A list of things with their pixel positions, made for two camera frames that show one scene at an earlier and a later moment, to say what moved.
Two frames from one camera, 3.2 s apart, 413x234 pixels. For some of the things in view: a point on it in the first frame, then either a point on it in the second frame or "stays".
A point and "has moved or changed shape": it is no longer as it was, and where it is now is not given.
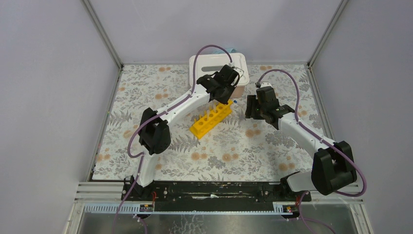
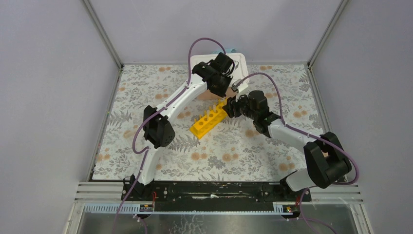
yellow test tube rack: x=211 y=119 stays
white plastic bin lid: x=207 y=64 stays
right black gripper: x=251 y=102 → x=232 y=103
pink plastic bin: x=238 y=92 has moved or changed shape
